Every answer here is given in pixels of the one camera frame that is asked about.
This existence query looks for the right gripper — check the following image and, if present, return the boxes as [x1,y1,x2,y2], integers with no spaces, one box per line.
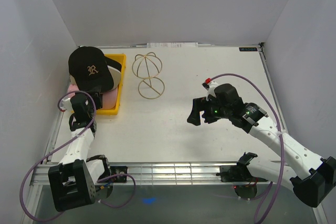
[186,95,230,126]

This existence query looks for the pink cap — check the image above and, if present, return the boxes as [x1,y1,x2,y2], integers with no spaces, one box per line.
[67,84,118,110]

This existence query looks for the black cap gold R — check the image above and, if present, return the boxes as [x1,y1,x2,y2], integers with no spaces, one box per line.
[68,47,114,92]

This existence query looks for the beige cap black R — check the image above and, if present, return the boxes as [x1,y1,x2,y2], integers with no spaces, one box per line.
[70,70,121,89]

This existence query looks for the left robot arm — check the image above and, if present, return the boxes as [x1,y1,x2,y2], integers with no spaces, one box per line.
[48,90,111,212]

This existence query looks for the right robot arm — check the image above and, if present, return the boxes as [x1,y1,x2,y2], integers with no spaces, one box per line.
[187,80,335,208]

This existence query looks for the white cap black brim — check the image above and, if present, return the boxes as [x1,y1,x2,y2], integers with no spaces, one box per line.
[105,57,122,72]

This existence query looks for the yellow plastic bin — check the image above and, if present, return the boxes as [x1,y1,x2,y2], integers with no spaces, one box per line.
[96,54,127,116]

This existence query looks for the paper label strip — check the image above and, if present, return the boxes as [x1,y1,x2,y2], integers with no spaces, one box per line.
[146,42,198,48]

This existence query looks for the black corner label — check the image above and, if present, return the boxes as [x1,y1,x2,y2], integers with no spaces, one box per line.
[239,47,258,52]

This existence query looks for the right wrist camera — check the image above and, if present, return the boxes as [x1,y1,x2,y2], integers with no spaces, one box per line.
[202,78,219,101]

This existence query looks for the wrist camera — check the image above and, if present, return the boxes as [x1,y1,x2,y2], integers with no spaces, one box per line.
[202,78,219,101]
[58,98,73,112]

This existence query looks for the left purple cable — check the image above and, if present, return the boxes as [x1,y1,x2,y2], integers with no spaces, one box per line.
[19,91,137,222]

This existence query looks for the purple cable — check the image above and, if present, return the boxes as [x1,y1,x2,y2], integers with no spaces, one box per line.
[209,73,285,224]
[19,91,137,222]

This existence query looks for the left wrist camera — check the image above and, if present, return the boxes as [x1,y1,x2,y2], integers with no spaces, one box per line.
[58,98,73,112]

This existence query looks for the gold wire hat stand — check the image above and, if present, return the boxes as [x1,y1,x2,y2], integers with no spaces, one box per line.
[131,51,165,100]

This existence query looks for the aluminium front rail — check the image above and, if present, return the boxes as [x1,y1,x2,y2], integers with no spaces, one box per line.
[30,162,316,186]

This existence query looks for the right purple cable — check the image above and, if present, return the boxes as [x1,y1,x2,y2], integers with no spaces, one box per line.
[209,73,285,224]

